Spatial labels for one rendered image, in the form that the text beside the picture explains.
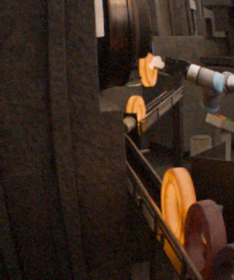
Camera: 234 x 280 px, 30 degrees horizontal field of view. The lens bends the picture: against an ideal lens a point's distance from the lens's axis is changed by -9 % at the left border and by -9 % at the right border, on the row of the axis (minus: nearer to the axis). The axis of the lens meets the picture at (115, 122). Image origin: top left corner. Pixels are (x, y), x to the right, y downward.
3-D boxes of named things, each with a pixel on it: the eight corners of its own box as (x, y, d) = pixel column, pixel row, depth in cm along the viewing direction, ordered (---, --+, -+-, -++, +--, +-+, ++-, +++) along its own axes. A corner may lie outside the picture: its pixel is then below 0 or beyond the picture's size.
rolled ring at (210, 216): (202, 183, 87) (187, 186, 86) (233, 227, 70) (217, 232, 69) (193, 252, 93) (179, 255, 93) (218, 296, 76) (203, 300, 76)
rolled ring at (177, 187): (202, 210, 86) (187, 213, 86) (186, 256, 98) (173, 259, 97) (181, 149, 100) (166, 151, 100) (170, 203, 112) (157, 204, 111)
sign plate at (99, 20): (96, 36, 114) (93, -24, 111) (83, 39, 140) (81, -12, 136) (105, 36, 115) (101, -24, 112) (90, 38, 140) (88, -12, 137)
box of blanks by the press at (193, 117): (182, 165, 382) (179, 72, 369) (136, 148, 456) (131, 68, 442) (261, 144, 425) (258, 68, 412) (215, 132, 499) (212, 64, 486)
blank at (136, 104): (132, 136, 219) (139, 136, 218) (123, 113, 209) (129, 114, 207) (141, 112, 229) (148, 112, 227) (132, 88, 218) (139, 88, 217)
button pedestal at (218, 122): (214, 223, 246) (218, 119, 236) (201, 211, 269) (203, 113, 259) (237, 217, 249) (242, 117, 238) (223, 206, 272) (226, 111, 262)
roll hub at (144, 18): (140, 60, 151) (133, -16, 146) (122, 58, 178) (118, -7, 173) (156, 59, 152) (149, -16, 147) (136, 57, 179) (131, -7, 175)
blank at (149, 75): (136, 56, 204) (143, 55, 203) (147, 51, 218) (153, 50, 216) (141, 90, 208) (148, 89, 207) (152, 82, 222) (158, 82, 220)
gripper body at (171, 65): (169, 55, 211) (192, 62, 206) (166, 72, 213) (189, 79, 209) (164, 55, 204) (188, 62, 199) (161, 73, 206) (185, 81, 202)
